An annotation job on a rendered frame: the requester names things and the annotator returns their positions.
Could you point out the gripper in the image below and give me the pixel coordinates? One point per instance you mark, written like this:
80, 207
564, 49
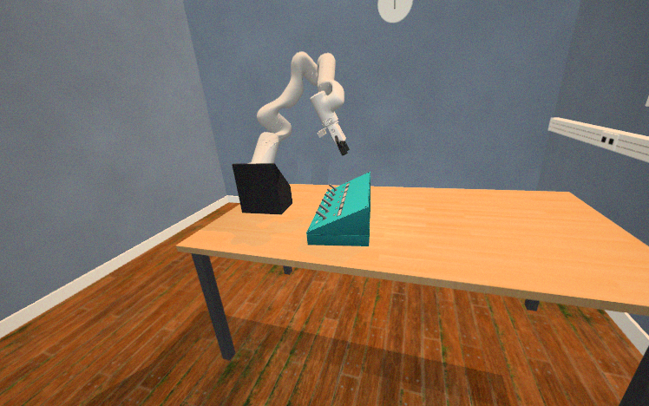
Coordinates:
339, 138

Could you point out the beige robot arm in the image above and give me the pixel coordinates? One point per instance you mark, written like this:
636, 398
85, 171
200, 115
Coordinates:
320, 75

